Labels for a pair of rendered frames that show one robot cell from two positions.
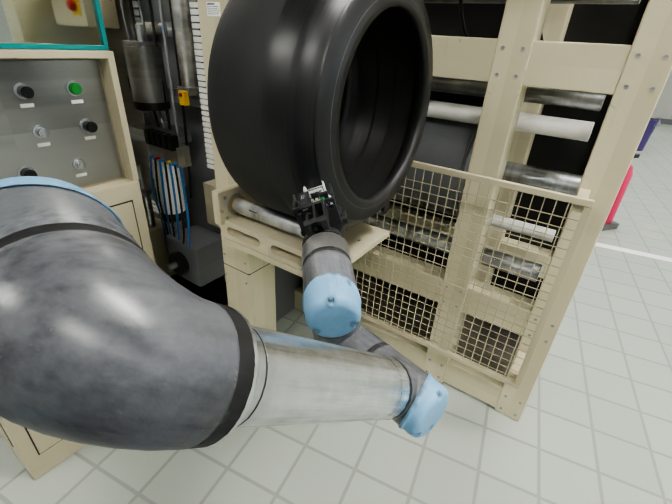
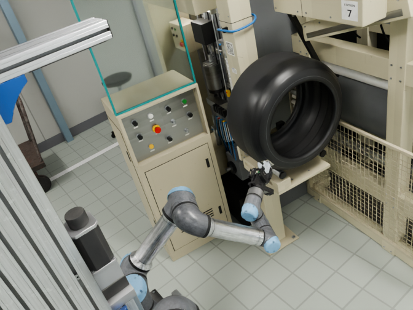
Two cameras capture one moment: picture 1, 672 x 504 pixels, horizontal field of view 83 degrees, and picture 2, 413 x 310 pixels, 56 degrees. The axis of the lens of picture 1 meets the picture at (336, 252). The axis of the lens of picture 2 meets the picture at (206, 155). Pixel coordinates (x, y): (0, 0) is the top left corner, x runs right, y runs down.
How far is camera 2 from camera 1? 1.34 m
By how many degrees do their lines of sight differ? 32
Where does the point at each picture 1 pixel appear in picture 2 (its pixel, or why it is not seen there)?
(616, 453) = not seen: outside the picture
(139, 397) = (193, 228)
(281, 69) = (246, 123)
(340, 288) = (249, 208)
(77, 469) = (188, 261)
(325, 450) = (302, 277)
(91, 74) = (190, 93)
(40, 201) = (181, 195)
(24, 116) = (168, 117)
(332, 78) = (264, 125)
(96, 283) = (188, 213)
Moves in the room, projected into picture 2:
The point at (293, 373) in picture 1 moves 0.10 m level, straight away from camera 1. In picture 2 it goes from (220, 229) to (228, 211)
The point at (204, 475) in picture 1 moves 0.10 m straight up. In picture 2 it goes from (240, 275) to (238, 266)
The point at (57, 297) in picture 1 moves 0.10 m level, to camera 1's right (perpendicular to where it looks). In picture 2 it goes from (184, 214) to (206, 219)
